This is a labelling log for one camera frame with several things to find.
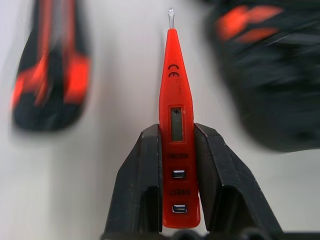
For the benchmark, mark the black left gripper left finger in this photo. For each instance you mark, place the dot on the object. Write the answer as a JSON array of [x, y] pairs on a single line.
[[136, 185]]

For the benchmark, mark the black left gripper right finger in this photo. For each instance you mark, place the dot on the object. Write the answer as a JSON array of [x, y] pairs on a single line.
[[225, 185]]

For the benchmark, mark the red voltage tester pen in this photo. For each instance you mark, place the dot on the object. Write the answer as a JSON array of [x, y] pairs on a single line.
[[177, 130]]

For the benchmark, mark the black tool case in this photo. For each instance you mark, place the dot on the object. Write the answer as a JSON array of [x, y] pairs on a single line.
[[270, 72]]

